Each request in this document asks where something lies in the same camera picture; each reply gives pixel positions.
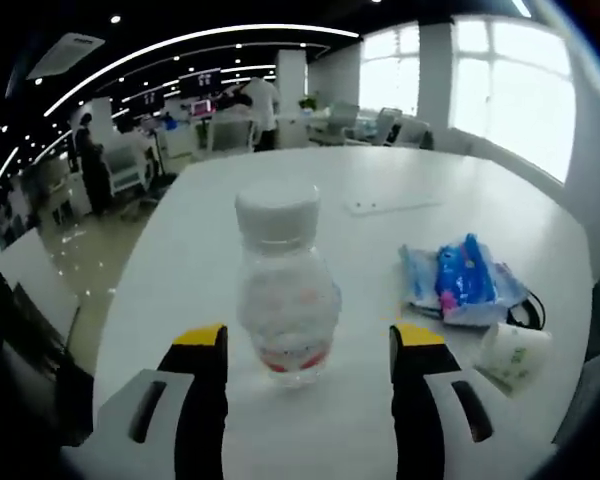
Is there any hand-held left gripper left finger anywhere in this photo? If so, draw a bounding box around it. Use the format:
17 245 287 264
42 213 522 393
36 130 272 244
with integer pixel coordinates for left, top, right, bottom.
59 323 230 480

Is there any clear plastic water bottle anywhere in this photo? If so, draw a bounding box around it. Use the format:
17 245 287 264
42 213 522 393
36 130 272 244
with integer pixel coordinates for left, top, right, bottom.
233 180 344 390

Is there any ceiling air conditioner unit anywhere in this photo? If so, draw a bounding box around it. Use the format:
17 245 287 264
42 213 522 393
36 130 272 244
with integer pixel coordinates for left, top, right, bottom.
25 32 106 81

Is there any blue tissue pack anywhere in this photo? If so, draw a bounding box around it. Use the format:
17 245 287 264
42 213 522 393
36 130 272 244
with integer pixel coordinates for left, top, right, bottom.
433 232 531 327

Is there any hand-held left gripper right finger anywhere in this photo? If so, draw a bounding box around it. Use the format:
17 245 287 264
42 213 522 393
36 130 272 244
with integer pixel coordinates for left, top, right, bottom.
388 322 559 480

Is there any white office chair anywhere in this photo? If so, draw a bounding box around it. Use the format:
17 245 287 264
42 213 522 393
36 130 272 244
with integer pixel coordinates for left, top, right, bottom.
104 142 154 194

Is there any white table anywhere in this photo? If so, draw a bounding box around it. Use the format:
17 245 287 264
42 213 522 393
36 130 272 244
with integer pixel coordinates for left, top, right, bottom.
92 144 596 480

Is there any white paper cup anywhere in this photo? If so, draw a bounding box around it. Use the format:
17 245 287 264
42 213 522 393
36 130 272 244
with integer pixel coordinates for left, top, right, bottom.
472 321 554 399

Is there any silver wet wipes pack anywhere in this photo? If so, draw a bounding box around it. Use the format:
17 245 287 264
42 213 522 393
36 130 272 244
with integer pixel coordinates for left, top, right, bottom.
397 243 449 319

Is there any grey office chair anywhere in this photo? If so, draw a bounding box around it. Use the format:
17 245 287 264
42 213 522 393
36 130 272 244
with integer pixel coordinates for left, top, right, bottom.
374 107 431 149
324 102 361 141

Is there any white cabinet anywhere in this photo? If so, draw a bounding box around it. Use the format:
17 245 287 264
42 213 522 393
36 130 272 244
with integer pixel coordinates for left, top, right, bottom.
0 232 81 346

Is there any black cable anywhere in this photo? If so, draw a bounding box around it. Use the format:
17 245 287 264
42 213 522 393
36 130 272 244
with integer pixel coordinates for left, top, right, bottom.
504 287 547 331

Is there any white table cable cover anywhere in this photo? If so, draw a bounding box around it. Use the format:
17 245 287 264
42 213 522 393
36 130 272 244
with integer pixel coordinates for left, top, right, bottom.
342 192 444 217

